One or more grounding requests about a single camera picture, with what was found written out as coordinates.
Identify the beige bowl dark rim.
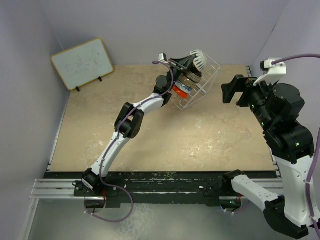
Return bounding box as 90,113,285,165
184,67,202,84

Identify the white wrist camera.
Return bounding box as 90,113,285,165
158,52,167,63
256,57,287,86

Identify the small whiteboard wooden frame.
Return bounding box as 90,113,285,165
50,37,114,91

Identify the orange plastic bowl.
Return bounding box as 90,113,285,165
172,85,188,99

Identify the aluminium extrusion rail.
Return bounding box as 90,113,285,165
30,179,75,200

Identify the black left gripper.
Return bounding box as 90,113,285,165
166,55,196,92

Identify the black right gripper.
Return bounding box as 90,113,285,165
221,73,277,130

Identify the blue floral ceramic bowl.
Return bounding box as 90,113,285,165
175,80,192,94

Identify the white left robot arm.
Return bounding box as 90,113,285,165
81,53,196,196

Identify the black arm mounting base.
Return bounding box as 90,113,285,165
44,171,236,208

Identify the white wire dish rack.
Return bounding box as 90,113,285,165
167,52,221,110

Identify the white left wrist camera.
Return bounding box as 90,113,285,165
158,52,167,63

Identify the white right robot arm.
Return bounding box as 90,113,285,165
221,75,320,240

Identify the black glossy bowl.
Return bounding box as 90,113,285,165
179,78,197,89

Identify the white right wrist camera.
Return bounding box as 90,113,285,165
256,57,287,86

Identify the white bowl orange rim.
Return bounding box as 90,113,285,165
189,49,208,72

